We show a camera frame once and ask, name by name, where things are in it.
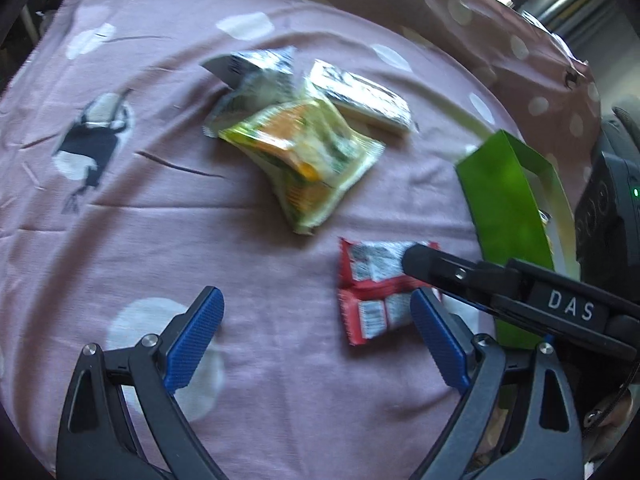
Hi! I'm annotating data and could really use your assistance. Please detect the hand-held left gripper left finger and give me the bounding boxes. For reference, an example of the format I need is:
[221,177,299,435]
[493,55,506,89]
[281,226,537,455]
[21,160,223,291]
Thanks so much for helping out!
[56,286,226,480]

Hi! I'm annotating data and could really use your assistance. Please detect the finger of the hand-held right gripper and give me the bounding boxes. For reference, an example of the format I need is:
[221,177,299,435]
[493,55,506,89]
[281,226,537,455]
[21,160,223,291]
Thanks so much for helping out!
[401,242,640,362]

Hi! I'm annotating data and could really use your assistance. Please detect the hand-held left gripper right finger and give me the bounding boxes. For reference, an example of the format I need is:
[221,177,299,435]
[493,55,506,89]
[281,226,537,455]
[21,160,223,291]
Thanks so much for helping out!
[409,287,587,480]

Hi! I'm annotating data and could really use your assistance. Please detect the red snack packet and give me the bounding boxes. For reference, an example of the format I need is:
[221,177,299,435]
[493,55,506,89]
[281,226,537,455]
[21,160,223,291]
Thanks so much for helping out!
[337,236,443,347]

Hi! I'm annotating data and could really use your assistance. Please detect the green cardboard box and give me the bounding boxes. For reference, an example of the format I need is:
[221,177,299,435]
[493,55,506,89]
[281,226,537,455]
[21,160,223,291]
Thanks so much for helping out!
[454,129,583,352]

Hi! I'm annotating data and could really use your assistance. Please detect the pink polka dot blanket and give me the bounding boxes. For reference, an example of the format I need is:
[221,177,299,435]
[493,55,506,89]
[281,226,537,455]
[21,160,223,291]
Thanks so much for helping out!
[0,0,603,480]

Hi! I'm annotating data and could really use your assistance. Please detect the yellow green snack packet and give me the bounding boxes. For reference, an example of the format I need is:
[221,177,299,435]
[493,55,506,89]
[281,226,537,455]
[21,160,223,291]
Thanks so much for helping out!
[219,99,387,236]

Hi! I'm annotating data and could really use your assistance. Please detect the white silver bar packet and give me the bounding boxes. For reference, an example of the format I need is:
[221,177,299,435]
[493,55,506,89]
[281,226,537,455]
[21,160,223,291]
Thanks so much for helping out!
[306,59,415,135]

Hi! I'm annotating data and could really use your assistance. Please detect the silver crinkled snack packet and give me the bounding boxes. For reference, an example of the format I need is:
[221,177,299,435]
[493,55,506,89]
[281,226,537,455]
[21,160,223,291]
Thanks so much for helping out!
[201,46,298,138]

